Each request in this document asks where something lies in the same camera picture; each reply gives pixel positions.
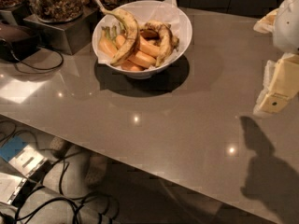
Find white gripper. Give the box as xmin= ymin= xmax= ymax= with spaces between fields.
xmin=253 ymin=0 xmax=299 ymax=118

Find curved brown spotted banana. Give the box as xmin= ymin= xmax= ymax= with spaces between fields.
xmin=141 ymin=21 xmax=179 ymax=67

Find yellow banana bunch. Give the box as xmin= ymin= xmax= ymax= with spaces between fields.
xmin=98 ymin=27 xmax=159 ymax=72

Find white bowl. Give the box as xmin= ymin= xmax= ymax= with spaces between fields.
xmin=92 ymin=0 xmax=193 ymax=80

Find long spotted banana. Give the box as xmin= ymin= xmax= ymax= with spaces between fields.
xmin=94 ymin=0 xmax=140 ymax=66

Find metal stand box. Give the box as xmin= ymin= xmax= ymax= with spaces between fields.
xmin=24 ymin=7 xmax=97 ymax=55

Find dark round appliance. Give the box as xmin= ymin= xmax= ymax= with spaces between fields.
xmin=0 ymin=20 xmax=39 ymax=62

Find blue and white device box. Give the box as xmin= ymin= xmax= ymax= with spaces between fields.
xmin=0 ymin=136 xmax=48 ymax=177

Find black appliance cable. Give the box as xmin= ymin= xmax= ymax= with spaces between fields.
xmin=0 ymin=38 xmax=64 ymax=73

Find black floor cables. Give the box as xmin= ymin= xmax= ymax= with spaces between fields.
xmin=0 ymin=119 xmax=121 ymax=224

